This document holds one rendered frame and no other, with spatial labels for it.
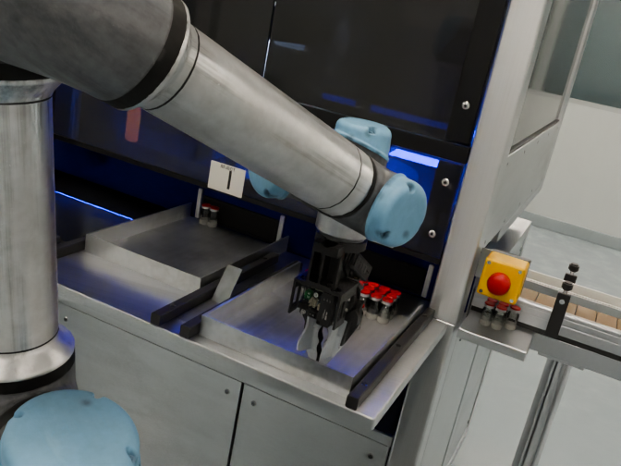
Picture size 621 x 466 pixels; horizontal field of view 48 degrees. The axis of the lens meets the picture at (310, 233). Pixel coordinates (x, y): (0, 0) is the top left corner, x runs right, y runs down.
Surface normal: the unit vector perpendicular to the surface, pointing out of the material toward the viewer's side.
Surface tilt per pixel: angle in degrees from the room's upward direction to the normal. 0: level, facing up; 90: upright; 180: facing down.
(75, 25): 92
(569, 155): 90
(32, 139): 89
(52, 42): 113
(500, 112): 90
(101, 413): 7
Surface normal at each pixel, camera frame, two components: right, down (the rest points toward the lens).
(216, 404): -0.43, 0.21
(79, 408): 0.26, -0.88
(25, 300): 0.60, 0.36
